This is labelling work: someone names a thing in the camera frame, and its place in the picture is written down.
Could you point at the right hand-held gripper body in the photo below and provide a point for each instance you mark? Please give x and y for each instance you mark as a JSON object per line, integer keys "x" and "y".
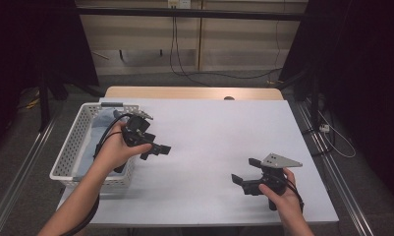
{"x": 273, "y": 180}

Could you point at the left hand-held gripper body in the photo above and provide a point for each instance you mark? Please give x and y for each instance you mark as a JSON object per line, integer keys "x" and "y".
{"x": 135, "y": 134}

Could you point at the white perforated plastic basket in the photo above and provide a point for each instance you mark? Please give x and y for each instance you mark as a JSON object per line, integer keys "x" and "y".
{"x": 70, "y": 147}

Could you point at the person's right hand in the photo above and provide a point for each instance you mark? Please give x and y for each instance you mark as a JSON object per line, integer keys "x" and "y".
{"x": 288, "y": 205}

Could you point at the person's left hand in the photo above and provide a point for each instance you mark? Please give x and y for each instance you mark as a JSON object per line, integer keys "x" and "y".
{"x": 114, "y": 154}

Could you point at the light wooden table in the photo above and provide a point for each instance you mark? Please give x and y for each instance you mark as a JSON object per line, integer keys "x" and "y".
{"x": 184, "y": 92}

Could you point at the black metal stand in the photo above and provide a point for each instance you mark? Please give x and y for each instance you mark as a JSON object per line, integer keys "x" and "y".
{"x": 314, "y": 98}
{"x": 44, "y": 105}

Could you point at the black horizontal bar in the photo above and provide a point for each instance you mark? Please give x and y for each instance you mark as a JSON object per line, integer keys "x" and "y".
{"x": 191, "y": 13}

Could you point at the black curtain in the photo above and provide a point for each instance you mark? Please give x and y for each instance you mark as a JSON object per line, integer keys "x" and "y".
{"x": 21, "y": 39}
{"x": 365, "y": 65}

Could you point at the metal floor rail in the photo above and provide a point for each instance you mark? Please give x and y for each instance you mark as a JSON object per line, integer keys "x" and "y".
{"x": 335, "y": 173}
{"x": 24, "y": 173}

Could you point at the white wall socket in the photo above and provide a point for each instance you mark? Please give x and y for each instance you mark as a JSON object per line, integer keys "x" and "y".
{"x": 179, "y": 3}

